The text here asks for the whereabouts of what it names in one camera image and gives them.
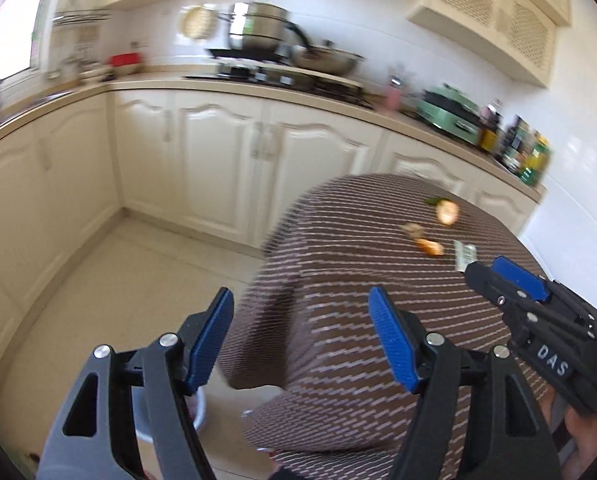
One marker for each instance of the cream base cabinets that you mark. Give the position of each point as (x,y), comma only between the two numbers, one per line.
(203,160)

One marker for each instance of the green countertop cooker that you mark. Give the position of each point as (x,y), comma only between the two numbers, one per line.
(448,115)

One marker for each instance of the orange peel piece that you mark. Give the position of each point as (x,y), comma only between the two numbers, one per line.
(431,247)

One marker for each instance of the steel steamer pot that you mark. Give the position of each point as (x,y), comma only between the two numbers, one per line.
(258,25)

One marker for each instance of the small green leaf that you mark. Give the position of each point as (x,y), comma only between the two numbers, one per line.
(431,200)

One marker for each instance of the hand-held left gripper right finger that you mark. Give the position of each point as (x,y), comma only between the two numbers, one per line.
(391,340)

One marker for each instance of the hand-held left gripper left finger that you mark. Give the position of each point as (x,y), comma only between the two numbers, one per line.
(211,340)

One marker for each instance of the red box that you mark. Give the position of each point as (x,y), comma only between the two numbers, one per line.
(126,62)

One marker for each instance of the person's right hand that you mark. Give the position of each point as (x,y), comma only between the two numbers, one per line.
(585,432)

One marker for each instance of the round bamboo strainer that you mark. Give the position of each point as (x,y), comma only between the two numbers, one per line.
(197,21)

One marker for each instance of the dark condiment bottles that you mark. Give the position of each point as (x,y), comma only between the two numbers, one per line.
(513,142)

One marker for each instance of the pale peel piece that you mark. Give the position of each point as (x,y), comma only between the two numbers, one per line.
(413,229)

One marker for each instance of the wall utensil rack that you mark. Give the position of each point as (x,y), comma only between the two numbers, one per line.
(81,35)

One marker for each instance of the brown patterned tablecloth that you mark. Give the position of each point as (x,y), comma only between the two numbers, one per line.
(338,285)

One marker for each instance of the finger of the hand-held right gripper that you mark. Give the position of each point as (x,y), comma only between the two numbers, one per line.
(523,277)
(488,282)

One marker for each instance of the pink bottle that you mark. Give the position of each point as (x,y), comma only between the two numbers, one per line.
(393,97)

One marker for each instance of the steel wok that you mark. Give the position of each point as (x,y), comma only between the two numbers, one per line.
(328,60)

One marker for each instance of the black gas stove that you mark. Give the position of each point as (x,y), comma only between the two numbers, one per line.
(278,77)

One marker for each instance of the kitchen window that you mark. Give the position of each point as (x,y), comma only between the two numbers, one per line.
(8,20)

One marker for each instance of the white trash bin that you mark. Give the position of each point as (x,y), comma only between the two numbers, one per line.
(198,410)

